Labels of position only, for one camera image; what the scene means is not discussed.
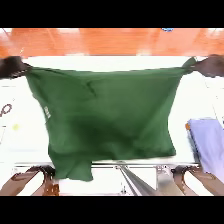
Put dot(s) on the dark green T-shirt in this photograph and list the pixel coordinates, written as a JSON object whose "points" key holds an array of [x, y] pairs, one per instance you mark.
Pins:
{"points": [[110, 113]]}

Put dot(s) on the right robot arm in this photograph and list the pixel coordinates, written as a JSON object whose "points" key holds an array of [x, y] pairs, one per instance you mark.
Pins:
{"points": [[211, 65]]}

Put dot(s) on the blue garment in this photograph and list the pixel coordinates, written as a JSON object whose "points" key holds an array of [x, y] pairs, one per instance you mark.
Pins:
{"points": [[208, 146]]}

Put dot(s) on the silver frame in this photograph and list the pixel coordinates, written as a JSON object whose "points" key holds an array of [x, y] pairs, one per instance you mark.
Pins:
{"points": [[136, 181]]}

